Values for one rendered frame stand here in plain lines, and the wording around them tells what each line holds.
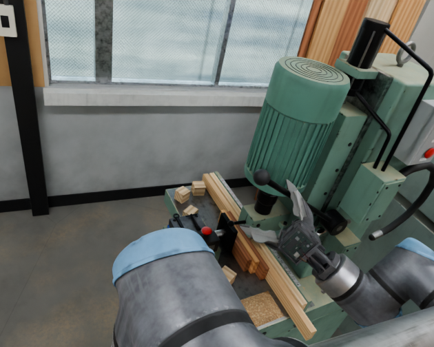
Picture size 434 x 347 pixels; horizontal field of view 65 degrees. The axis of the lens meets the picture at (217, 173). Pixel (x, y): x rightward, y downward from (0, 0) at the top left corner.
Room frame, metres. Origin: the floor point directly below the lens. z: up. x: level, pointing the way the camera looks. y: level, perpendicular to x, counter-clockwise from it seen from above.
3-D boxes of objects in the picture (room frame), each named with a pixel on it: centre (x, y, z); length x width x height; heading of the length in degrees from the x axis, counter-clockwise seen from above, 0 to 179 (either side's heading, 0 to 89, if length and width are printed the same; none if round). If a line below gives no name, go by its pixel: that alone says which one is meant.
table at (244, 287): (0.77, -0.04, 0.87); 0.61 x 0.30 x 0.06; 34
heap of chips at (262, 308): (0.58, -0.20, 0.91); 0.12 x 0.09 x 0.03; 124
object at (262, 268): (0.79, -0.14, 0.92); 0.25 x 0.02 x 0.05; 34
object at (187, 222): (0.72, 0.03, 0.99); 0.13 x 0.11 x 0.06; 34
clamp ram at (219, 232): (0.78, -0.05, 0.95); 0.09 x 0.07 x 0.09; 34
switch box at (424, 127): (0.86, -0.50, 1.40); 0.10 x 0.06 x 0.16; 124
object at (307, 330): (0.81, -0.15, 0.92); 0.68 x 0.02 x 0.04; 34
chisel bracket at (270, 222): (0.80, -0.17, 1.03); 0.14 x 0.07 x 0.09; 124
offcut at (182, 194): (0.96, 0.10, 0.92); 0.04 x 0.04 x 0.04; 60
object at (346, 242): (0.77, -0.40, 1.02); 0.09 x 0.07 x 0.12; 34
